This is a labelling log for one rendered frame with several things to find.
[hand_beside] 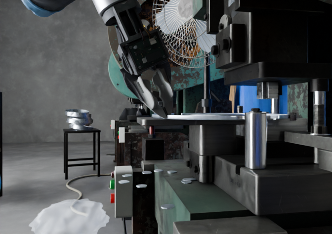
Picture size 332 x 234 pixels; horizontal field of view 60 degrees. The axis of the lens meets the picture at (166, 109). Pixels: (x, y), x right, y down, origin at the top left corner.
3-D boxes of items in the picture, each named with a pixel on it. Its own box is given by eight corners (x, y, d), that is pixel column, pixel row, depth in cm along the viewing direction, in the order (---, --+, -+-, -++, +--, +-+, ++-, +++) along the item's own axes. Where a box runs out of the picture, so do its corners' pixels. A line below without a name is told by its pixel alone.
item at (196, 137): (142, 188, 54) (142, 116, 54) (136, 172, 67) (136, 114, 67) (265, 182, 58) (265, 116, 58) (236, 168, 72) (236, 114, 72)
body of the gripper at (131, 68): (132, 78, 47) (100, 8, 46) (128, 82, 55) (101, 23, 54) (174, 59, 48) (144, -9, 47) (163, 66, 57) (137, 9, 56)
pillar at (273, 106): (273, 134, 74) (273, 79, 74) (269, 133, 76) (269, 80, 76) (281, 134, 74) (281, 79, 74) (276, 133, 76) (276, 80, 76)
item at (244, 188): (256, 216, 41) (256, 175, 41) (183, 160, 85) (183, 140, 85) (430, 204, 46) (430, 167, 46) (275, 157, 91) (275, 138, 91)
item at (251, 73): (261, 90, 55) (261, 61, 55) (222, 95, 74) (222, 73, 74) (335, 91, 57) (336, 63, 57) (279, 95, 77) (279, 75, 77)
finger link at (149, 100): (157, 126, 49) (135, 77, 49) (151, 124, 55) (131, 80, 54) (173, 118, 50) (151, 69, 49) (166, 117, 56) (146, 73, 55)
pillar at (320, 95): (318, 140, 58) (318, 71, 57) (311, 139, 60) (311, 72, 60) (327, 140, 58) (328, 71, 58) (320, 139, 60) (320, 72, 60)
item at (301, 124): (267, 140, 58) (267, 118, 58) (235, 134, 72) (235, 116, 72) (307, 140, 59) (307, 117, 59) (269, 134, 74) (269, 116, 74)
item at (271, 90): (265, 98, 63) (265, 81, 63) (254, 99, 68) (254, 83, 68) (278, 98, 64) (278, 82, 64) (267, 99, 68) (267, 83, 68)
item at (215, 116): (217, 121, 44) (217, 116, 44) (128, 117, 67) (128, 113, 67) (316, 118, 60) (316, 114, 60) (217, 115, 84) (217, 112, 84)
